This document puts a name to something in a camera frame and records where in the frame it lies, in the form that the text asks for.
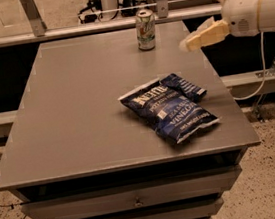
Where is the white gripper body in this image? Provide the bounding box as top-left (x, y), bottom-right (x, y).
top-left (221, 0), bottom-right (271, 37)

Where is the blue rxbar blueberry wrapper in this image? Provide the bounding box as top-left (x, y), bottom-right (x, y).
top-left (160, 73), bottom-right (207, 103)

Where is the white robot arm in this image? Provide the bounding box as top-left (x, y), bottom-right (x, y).
top-left (179, 0), bottom-right (275, 52)

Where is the blue kettle chip bag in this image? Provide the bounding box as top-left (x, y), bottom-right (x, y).
top-left (118, 78), bottom-right (219, 144)

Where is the grey metal railing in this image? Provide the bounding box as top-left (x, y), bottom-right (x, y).
top-left (0, 0), bottom-right (221, 48)

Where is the grey drawer cabinet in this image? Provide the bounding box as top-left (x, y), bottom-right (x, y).
top-left (0, 21), bottom-right (259, 219)

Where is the top drawer with knob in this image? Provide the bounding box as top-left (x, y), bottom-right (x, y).
top-left (21, 165), bottom-right (241, 219)

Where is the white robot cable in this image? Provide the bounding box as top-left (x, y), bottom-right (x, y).
top-left (224, 31), bottom-right (274, 103)

